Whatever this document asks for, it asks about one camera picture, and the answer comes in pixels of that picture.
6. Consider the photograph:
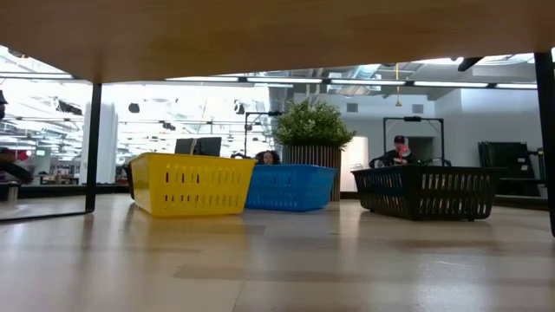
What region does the black stacked furniture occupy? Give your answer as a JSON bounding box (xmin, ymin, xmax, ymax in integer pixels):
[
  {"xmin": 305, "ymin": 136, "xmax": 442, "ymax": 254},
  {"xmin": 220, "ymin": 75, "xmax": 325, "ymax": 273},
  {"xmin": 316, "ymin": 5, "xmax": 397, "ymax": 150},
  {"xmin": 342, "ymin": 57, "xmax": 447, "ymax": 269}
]
[{"xmin": 477, "ymin": 140, "xmax": 544, "ymax": 197}]

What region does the wooden shelf with black legs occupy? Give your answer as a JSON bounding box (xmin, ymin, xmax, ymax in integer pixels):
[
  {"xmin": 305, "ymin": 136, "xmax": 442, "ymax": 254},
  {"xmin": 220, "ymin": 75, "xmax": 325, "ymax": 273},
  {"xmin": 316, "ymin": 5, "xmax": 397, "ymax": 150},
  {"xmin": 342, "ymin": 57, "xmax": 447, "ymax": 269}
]
[{"xmin": 0, "ymin": 0, "xmax": 555, "ymax": 238}]

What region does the person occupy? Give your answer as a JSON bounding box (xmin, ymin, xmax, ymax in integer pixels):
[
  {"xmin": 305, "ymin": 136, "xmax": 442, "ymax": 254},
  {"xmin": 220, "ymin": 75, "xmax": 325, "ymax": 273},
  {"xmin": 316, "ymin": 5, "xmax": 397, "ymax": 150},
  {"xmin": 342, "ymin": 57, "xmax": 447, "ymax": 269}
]
[
  {"xmin": 368, "ymin": 134, "xmax": 418, "ymax": 169},
  {"xmin": 254, "ymin": 149, "xmax": 282, "ymax": 166}
]

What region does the dark machine with red light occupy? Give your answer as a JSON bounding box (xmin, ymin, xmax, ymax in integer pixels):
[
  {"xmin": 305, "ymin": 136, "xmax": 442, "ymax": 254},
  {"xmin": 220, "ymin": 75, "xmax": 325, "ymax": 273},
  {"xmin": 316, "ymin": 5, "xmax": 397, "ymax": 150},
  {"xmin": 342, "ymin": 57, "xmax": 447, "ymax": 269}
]
[{"xmin": 0, "ymin": 146, "xmax": 35, "ymax": 185}]

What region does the yellow plastic basket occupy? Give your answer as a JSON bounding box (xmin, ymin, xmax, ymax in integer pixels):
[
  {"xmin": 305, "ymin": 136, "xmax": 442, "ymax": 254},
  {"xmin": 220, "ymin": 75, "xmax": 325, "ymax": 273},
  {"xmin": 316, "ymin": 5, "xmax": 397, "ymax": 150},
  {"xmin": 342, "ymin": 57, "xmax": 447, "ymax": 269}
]
[{"xmin": 128, "ymin": 152, "xmax": 258, "ymax": 218}]

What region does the blue plastic basket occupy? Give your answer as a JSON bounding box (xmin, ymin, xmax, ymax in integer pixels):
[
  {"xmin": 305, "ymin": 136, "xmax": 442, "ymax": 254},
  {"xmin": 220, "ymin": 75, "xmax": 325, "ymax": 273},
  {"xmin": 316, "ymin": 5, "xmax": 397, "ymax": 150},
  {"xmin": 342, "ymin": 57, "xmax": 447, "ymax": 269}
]
[{"xmin": 244, "ymin": 164, "xmax": 338, "ymax": 213}]

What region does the white standing panel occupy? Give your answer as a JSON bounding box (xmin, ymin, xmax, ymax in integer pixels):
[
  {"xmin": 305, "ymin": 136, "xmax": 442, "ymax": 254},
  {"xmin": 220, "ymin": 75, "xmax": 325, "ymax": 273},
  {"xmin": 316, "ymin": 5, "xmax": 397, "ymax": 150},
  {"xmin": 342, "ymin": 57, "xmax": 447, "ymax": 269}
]
[{"xmin": 341, "ymin": 136, "xmax": 370, "ymax": 192}]

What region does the black metal gantry frame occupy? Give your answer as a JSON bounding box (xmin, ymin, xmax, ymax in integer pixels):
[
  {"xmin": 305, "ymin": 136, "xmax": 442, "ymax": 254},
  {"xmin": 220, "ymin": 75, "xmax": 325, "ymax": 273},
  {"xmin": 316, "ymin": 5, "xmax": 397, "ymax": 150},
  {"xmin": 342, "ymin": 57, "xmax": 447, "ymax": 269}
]
[
  {"xmin": 244, "ymin": 110, "xmax": 284, "ymax": 158},
  {"xmin": 382, "ymin": 115, "xmax": 446, "ymax": 167}
]

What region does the yellow hanging cord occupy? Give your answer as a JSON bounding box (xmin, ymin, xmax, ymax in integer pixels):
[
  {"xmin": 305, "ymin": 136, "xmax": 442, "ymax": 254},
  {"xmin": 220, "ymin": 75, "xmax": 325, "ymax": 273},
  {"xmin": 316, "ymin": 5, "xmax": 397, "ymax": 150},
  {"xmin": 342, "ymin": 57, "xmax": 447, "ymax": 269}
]
[{"xmin": 394, "ymin": 63, "xmax": 403, "ymax": 107}]

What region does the green plant in ribbed pot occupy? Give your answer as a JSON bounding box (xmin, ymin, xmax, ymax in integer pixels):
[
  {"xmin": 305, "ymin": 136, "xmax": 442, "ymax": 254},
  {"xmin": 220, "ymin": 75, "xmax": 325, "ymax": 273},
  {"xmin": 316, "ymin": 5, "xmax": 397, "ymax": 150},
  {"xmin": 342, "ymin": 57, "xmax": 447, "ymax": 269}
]
[{"xmin": 271, "ymin": 97, "xmax": 356, "ymax": 203}]

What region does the black plastic basket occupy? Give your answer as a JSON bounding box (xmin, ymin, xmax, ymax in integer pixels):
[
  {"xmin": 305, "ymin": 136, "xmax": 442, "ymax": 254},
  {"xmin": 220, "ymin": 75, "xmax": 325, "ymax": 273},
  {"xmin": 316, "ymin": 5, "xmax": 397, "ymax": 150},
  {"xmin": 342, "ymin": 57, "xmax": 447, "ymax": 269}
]
[{"xmin": 350, "ymin": 164, "xmax": 500, "ymax": 222}]

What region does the black computer monitor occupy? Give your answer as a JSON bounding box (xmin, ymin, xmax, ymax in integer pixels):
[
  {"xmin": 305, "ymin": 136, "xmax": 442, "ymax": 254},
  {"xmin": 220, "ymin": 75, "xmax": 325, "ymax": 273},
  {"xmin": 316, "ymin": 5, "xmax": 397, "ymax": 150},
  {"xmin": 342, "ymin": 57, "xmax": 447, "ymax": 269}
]
[
  {"xmin": 195, "ymin": 136, "xmax": 223, "ymax": 158},
  {"xmin": 174, "ymin": 137, "xmax": 196, "ymax": 156}
]

